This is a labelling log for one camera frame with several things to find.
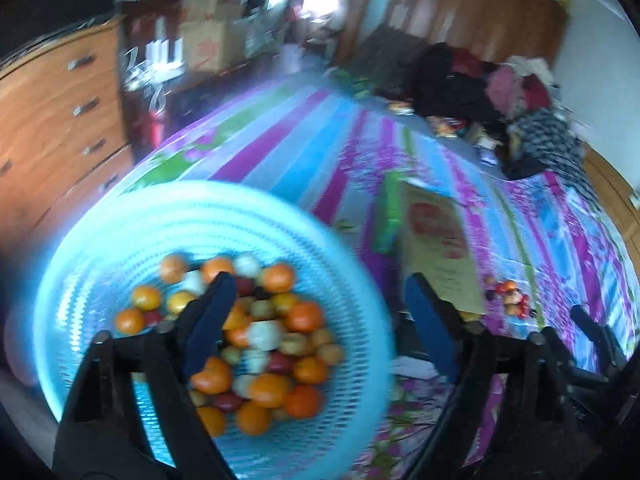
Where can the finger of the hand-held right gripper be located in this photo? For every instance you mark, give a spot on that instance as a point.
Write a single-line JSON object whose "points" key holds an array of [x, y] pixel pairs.
{"points": [[592, 327]]}

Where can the wooden dresser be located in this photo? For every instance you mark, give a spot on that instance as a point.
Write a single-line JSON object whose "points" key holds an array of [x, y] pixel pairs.
{"points": [[45, 125]]}

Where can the flat brown cardboard box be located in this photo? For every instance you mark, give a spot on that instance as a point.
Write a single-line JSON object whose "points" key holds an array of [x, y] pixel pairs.
{"points": [[440, 240]]}

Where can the dark patterned mat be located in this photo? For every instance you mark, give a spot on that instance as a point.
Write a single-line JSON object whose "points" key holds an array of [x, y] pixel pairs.
{"points": [[385, 52]]}

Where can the pile of clothes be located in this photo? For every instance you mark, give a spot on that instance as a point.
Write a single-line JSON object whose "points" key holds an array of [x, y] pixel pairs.
{"points": [[475, 90]]}

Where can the floral striped bedsheet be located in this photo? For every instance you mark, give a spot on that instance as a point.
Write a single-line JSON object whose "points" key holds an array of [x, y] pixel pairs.
{"points": [[310, 150]]}

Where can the heap of oranges and tomatoes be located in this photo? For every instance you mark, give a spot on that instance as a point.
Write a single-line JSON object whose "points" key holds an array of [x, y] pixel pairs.
{"points": [[300, 317]]}

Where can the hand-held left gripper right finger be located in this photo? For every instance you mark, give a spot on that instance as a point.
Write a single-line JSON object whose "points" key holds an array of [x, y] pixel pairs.
{"points": [[425, 320]]}

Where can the wooden bed frame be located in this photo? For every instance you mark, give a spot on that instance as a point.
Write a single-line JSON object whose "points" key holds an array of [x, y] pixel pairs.
{"points": [[615, 185]]}

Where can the blue plastic basket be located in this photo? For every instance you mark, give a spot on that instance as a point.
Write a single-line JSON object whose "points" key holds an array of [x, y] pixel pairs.
{"points": [[125, 240]]}

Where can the dark red printed box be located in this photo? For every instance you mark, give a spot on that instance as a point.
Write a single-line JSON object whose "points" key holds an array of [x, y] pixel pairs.
{"points": [[150, 45]]}

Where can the brown cardboard carton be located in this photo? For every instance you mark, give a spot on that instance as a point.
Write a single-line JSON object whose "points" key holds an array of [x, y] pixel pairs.
{"points": [[205, 35]]}

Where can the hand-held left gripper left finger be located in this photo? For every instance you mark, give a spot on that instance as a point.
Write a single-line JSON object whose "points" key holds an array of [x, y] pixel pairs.
{"points": [[207, 330]]}

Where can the wooden wardrobe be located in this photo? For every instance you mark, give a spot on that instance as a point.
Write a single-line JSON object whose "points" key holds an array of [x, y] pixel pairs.
{"points": [[475, 10]]}

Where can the pile of small fruits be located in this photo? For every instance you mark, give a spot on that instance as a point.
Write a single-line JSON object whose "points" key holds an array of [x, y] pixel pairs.
{"points": [[510, 297]]}

